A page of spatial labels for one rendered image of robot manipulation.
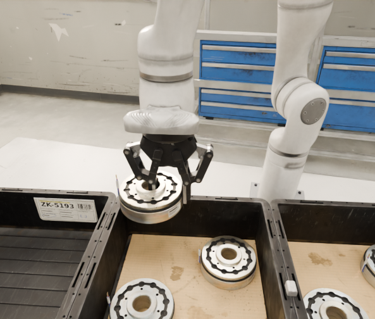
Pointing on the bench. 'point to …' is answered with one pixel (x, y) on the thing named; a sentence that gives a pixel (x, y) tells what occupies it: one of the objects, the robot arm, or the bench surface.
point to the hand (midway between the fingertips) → (169, 191)
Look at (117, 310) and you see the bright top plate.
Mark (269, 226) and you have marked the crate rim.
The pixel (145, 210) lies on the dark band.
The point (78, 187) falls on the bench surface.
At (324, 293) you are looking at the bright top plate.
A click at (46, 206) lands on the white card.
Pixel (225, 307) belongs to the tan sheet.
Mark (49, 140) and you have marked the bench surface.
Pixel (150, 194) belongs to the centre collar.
